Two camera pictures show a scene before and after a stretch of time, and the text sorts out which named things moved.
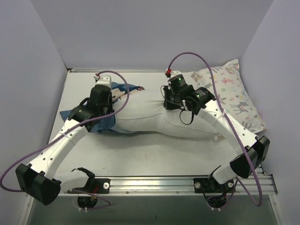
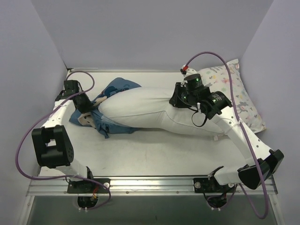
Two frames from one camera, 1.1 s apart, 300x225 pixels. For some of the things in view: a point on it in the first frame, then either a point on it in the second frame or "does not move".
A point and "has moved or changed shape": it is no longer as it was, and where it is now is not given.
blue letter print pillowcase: x=107 y=123 has moved or changed shape
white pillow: x=144 y=111 has moved or changed shape
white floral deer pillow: x=235 y=97 does not move
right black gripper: x=168 y=101 → x=176 y=96
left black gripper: x=108 y=103 → x=84 y=103
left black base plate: x=94 y=185 does not move
